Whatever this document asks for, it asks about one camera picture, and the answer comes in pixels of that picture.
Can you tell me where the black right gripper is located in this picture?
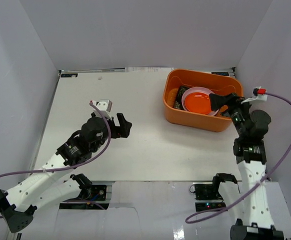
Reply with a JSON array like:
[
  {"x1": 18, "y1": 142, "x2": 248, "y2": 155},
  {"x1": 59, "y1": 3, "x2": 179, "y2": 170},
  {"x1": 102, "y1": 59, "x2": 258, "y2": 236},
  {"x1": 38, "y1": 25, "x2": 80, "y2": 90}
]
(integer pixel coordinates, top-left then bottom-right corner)
[{"x1": 209, "y1": 92, "x2": 256, "y2": 138}]

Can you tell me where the small orange round plate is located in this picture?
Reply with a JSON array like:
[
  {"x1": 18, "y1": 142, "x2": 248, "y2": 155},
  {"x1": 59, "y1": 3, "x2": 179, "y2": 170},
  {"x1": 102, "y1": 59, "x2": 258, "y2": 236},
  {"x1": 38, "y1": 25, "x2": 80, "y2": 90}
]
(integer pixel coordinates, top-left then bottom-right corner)
[{"x1": 184, "y1": 92, "x2": 212, "y2": 115}]

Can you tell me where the orange plastic bin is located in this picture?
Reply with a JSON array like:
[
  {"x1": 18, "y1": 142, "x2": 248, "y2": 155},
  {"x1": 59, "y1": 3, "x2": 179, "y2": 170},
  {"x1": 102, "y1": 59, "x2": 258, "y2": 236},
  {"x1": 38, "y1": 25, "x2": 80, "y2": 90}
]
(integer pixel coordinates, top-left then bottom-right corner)
[{"x1": 163, "y1": 69, "x2": 244, "y2": 133}]

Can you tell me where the pink round plate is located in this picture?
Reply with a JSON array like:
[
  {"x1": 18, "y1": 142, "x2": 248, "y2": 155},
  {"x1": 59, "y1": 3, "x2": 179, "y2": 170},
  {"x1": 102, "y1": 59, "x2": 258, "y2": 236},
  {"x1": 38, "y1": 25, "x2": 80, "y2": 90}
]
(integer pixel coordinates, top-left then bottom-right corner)
[{"x1": 181, "y1": 87, "x2": 219, "y2": 116}]

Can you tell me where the black floral square plate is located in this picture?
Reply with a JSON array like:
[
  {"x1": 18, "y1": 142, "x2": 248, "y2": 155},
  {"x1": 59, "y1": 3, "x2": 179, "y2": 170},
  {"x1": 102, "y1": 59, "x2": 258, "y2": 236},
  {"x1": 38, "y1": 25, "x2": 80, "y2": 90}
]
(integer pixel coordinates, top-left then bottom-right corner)
[{"x1": 173, "y1": 85, "x2": 189, "y2": 111}]

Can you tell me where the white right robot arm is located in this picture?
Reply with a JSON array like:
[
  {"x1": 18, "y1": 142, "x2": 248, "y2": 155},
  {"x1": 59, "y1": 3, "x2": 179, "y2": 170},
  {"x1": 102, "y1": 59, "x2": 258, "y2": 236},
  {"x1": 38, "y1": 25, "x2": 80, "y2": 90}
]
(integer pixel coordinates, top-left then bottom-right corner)
[{"x1": 209, "y1": 93, "x2": 284, "y2": 240}]

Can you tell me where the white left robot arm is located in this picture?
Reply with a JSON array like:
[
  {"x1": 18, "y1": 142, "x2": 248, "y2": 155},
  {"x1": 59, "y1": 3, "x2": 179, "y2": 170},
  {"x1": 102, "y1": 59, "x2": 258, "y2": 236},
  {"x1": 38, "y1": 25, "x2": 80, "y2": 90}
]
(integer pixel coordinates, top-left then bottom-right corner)
[{"x1": 0, "y1": 113, "x2": 132, "y2": 233}]

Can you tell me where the black label sticker right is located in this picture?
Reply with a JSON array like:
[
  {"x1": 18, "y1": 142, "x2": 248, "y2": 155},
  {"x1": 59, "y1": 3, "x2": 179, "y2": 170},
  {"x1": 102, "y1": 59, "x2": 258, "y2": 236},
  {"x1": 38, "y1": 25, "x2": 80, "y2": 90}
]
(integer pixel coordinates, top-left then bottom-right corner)
[{"x1": 211, "y1": 71, "x2": 230, "y2": 76}]

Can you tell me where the black label sticker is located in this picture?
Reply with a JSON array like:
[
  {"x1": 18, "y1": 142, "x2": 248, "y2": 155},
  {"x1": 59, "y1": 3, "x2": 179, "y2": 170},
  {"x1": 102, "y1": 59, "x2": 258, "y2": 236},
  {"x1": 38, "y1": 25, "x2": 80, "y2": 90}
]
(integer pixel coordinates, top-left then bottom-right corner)
[
  {"x1": 211, "y1": 71, "x2": 230, "y2": 76},
  {"x1": 60, "y1": 73, "x2": 78, "y2": 78}
]

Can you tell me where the black label sticker left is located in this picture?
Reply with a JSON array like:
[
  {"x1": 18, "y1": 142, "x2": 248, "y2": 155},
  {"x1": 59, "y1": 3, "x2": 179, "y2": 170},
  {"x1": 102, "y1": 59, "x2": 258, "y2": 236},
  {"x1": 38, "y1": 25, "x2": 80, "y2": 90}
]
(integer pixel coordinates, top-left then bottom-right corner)
[{"x1": 60, "y1": 73, "x2": 78, "y2": 78}]

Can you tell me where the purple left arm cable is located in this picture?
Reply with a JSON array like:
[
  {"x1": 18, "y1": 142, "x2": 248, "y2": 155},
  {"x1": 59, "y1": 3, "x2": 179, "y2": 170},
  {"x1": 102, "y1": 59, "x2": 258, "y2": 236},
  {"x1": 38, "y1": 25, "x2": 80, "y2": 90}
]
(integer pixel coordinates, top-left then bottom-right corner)
[{"x1": 0, "y1": 100, "x2": 112, "y2": 220}]

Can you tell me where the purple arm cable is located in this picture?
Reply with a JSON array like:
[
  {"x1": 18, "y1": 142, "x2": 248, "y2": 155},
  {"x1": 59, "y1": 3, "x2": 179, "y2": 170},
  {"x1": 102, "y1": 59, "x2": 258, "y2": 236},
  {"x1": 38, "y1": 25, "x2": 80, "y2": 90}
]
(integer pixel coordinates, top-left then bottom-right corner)
[
  {"x1": 185, "y1": 89, "x2": 291, "y2": 224},
  {"x1": 0, "y1": 100, "x2": 112, "y2": 220}
]

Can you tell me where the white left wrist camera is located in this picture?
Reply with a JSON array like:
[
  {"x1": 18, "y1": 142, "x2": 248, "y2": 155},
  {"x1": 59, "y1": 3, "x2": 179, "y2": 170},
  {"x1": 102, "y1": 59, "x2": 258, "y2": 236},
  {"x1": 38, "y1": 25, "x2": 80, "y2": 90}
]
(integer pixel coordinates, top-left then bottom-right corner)
[{"x1": 89, "y1": 99, "x2": 113, "y2": 119}]

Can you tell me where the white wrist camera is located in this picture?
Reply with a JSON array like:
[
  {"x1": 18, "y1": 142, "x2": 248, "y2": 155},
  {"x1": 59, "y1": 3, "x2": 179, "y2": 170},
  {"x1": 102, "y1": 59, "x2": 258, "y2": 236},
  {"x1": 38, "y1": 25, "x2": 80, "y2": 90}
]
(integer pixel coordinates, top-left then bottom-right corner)
[
  {"x1": 241, "y1": 86, "x2": 268, "y2": 105},
  {"x1": 89, "y1": 99, "x2": 113, "y2": 119}
]

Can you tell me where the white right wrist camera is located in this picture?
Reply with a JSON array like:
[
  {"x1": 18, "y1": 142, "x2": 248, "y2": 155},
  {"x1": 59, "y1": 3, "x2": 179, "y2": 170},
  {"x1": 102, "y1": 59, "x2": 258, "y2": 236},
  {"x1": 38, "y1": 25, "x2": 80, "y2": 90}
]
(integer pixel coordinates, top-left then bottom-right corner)
[{"x1": 241, "y1": 86, "x2": 268, "y2": 105}]

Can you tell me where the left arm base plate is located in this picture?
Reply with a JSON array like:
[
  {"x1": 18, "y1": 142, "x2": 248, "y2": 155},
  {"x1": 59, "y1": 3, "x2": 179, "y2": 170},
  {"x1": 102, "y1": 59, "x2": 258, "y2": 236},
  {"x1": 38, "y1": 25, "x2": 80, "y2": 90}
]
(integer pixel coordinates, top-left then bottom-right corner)
[{"x1": 59, "y1": 184, "x2": 109, "y2": 210}]

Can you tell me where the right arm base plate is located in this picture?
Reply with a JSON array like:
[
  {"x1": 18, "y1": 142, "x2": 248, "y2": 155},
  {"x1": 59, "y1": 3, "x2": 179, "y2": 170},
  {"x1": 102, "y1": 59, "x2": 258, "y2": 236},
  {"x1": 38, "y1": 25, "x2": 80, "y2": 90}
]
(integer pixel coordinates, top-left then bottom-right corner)
[{"x1": 189, "y1": 183, "x2": 226, "y2": 212}]

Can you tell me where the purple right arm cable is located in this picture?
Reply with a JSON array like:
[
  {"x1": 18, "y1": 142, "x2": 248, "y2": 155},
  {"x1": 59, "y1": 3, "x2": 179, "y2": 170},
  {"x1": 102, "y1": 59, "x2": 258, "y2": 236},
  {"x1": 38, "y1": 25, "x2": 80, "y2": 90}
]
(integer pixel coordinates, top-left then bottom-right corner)
[{"x1": 185, "y1": 89, "x2": 291, "y2": 224}]

